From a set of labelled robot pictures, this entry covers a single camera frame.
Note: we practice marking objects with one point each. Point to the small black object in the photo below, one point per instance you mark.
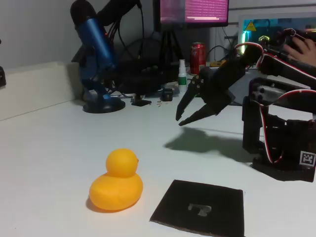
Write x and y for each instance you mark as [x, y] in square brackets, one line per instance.
[2, 76]

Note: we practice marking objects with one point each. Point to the small black flat plate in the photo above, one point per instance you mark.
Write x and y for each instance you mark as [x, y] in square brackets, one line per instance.
[141, 102]

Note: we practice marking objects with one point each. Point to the computer monitor with pink text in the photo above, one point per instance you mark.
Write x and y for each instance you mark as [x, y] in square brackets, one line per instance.
[205, 10]

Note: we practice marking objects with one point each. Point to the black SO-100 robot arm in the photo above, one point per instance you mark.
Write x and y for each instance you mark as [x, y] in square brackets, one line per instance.
[284, 138]

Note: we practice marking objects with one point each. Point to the blue desktop microphone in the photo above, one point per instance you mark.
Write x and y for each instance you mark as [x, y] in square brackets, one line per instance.
[96, 39]

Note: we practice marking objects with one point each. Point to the white spray bottle green label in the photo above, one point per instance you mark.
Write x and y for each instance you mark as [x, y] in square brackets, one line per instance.
[182, 81]

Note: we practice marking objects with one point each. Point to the black white marker tag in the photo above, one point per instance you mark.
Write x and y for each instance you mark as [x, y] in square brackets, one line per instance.
[307, 158]

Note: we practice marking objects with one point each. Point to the black cardboard square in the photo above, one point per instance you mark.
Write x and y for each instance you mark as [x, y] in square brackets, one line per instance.
[172, 212]

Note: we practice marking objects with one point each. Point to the cream white desk ledge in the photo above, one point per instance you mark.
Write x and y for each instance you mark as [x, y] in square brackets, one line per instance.
[37, 86]

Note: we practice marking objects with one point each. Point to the small black cube device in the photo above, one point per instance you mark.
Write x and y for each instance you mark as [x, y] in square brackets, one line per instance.
[167, 95]

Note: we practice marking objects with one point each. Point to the lit computer case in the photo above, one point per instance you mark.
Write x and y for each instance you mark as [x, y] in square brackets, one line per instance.
[271, 24]

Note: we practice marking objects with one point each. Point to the black desktop device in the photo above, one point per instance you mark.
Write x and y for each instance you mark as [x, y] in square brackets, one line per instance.
[140, 79]

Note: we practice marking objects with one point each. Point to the person's hand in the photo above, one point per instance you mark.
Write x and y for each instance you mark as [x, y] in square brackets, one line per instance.
[304, 50]

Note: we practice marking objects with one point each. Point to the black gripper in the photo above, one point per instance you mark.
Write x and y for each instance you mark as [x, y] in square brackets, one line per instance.
[212, 92]

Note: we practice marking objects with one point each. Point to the red soda can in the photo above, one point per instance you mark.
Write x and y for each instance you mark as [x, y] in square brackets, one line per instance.
[197, 56]

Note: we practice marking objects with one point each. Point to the yellow hand tool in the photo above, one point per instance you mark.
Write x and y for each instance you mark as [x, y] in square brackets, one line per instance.
[217, 64]

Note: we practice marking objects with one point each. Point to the black tripod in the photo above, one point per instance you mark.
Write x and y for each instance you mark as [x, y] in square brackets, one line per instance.
[168, 42]

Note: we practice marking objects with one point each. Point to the black leader arm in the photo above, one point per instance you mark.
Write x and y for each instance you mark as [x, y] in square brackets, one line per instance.
[290, 33]

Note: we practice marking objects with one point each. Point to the yellow rubber duck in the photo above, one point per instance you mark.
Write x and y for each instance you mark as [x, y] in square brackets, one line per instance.
[116, 190]

